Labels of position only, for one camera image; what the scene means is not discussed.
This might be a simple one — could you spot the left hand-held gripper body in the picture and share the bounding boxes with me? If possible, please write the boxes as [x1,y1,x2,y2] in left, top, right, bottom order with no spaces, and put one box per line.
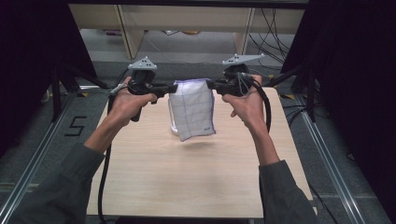
[126,56,163,123]

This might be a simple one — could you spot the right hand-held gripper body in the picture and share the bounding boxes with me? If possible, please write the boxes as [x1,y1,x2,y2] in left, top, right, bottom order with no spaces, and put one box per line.
[217,52,266,97]

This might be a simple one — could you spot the white cloth with purple edge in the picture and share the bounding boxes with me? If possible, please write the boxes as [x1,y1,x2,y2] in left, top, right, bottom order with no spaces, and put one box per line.
[168,77,217,143]

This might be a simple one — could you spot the white wire rack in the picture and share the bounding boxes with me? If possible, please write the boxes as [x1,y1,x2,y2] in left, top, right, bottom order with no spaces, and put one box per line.
[167,98,182,137]

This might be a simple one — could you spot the person's right hand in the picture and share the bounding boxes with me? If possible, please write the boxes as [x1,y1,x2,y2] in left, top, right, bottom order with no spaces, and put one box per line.
[220,74,266,129]

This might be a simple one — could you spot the person's left hand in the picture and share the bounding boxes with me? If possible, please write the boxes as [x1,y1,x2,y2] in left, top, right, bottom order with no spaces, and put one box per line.
[106,76,159,129]

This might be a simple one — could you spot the black metal stand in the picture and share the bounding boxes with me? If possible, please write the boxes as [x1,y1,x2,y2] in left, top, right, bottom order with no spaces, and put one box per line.
[263,63,318,123]
[50,63,114,123]

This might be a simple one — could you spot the dark curtain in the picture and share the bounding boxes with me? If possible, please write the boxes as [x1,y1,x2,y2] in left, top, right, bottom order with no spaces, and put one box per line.
[279,0,396,216]
[0,0,98,158]

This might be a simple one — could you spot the right hand-held gripper cable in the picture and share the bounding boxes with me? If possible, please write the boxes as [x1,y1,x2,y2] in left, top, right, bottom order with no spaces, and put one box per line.
[236,72,273,133]

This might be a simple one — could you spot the hand-held gripper cable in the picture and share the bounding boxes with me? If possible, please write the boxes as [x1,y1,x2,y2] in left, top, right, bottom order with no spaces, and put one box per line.
[97,68,132,224]
[236,72,273,133]

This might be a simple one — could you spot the bundle of black cables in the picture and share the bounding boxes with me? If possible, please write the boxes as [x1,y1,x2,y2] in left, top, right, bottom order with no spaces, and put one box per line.
[247,7,295,70]

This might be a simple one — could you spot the black floor cables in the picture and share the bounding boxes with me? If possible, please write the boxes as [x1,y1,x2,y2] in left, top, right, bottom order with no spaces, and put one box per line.
[281,102,328,127]

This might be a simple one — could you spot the left hand-held gripper cable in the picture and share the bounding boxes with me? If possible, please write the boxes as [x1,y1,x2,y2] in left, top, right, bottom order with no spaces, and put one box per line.
[97,68,132,224]

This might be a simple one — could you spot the aluminium floor rail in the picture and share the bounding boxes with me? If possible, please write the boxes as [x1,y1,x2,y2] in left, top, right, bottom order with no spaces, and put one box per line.
[0,92,78,224]
[294,93,366,224]

